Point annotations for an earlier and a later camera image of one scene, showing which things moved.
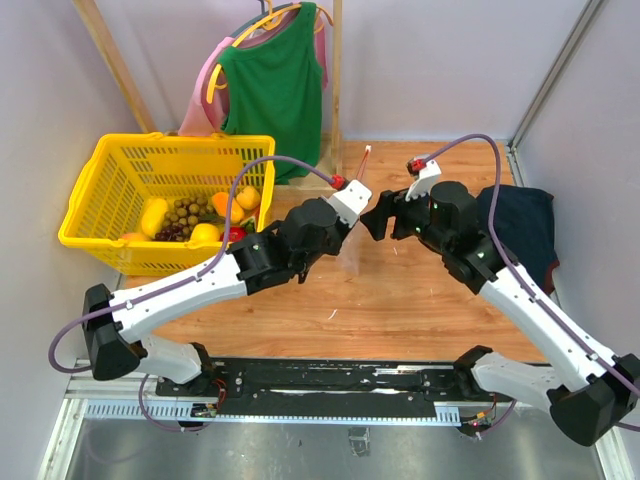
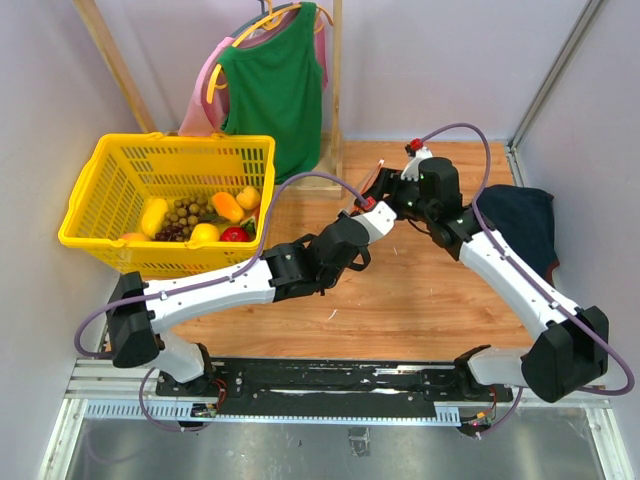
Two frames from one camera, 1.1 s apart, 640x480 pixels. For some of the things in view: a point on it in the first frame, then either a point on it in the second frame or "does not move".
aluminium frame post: [513, 151] does not move
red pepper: [237, 233] does not move
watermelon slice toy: [249, 224] does not move
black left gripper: [344, 230] -> [343, 215]
